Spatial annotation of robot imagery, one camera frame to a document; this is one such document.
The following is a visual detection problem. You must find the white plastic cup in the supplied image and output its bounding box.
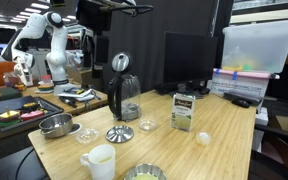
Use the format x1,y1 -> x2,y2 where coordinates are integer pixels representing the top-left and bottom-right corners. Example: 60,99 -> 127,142
80,144 -> 115,180

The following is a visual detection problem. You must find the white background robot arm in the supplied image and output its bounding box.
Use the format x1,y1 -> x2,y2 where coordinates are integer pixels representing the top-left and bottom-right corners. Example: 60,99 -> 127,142
1,11 -> 74,96

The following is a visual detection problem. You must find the glass electric kettle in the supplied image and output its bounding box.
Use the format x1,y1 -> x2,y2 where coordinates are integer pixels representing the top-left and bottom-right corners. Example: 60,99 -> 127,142
108,52 -> 141,122

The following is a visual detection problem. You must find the small clear glass bowl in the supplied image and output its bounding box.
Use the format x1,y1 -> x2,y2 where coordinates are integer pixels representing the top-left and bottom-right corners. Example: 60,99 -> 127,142
139,120 -> 156,131

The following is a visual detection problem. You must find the green couscous box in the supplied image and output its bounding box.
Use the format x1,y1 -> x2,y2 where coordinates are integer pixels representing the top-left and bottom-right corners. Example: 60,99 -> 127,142
171,93 -> 195,131

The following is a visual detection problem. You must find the round metal pot lid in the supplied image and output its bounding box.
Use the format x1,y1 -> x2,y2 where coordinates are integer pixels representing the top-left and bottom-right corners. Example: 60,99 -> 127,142
105,125 -> 134,143

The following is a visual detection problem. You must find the black computer monitor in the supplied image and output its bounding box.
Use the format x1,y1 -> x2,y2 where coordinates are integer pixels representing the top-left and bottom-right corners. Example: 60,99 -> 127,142
154,32 -> 217,98

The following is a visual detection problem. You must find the clear glass lid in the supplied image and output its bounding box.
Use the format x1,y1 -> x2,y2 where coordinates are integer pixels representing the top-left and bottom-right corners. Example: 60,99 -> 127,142
76,128 -> 99,144

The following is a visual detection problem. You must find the small white round container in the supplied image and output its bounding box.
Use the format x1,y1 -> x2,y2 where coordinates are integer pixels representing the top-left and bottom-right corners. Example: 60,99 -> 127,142
196,132 -> 212,145

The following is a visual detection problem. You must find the white cardboard box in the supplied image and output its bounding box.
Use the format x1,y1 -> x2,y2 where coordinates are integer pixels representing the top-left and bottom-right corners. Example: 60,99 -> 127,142
207,69 -> 280,98

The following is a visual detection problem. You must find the small steel pan with grains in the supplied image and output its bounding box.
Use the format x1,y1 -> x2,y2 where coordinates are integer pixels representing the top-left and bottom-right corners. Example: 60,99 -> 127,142
124,163 -> 168,180

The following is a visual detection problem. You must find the stainless steel pot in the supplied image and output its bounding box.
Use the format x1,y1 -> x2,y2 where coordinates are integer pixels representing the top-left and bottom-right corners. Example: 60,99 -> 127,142
39,113 -> 73,138

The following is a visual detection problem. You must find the black computer mouse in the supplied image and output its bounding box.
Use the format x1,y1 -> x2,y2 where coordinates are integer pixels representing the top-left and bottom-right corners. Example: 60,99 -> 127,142
232,99 -> 250,108

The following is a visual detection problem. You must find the translucent plastic storage bin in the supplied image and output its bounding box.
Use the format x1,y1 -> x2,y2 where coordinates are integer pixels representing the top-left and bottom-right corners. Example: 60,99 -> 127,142
221,20 -> 288,73

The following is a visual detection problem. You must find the black tray with toys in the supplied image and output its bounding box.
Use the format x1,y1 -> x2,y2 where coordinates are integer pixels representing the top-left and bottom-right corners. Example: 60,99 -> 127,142
0,96 -> 63,132

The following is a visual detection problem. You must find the dark green case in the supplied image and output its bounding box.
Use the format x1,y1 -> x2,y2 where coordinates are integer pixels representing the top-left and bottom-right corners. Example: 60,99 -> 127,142
0,87 -> 22,101

